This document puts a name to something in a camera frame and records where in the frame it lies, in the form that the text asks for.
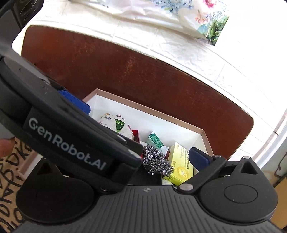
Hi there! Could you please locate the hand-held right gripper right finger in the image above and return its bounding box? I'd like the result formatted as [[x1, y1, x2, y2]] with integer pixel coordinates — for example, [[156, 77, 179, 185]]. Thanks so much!
[[177, 147, 261, 193]]

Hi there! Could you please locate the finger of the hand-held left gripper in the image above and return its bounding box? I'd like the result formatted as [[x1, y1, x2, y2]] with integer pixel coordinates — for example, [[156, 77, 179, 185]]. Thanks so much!
[[57, 88, 91, 115], [54, 98, 144, 168]]

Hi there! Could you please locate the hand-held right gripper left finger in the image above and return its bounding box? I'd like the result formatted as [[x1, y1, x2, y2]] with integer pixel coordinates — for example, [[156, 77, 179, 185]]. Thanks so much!
[[34, 160, 66, 180]]

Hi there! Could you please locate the yellow medicine box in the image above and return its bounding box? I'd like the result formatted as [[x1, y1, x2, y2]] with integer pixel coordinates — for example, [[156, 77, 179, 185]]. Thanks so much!
[[162, 143, 200, 186]]

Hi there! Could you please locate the green white cracker packet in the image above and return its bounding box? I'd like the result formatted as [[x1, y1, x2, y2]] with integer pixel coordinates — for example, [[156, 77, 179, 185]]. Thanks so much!
[[146, 130, 172, 155]]

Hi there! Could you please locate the steel wool scrubber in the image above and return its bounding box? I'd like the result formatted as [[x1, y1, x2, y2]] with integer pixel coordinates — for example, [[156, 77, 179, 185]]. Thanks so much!
[[142, 144, 173, 175]]

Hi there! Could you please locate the white pink rimmed container box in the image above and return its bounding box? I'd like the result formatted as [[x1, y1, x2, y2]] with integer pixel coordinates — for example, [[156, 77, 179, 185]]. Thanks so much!
[[82, 88, 215, 187]]

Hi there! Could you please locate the person's left hand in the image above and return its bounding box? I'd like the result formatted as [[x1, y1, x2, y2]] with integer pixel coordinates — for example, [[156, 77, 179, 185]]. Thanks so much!
[[0, 137, 15, 158]]

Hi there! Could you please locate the floral fabric pouch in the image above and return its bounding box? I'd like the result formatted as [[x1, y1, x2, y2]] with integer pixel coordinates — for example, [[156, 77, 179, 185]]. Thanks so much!
[[98, 111, 134, 140]]

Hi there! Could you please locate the small red box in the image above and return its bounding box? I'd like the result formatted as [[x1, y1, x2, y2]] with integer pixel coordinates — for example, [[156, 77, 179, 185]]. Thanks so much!
[[132, 129, 141, 144]]

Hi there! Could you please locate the brown wooden board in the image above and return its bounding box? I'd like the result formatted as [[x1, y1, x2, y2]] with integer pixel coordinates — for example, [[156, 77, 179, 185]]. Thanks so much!
[[20, 25, 255, 161]]

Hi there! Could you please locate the floral print cloth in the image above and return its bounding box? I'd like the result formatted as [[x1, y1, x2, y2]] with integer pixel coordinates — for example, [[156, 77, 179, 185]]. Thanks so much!
[[68, 0, 230, 47]]

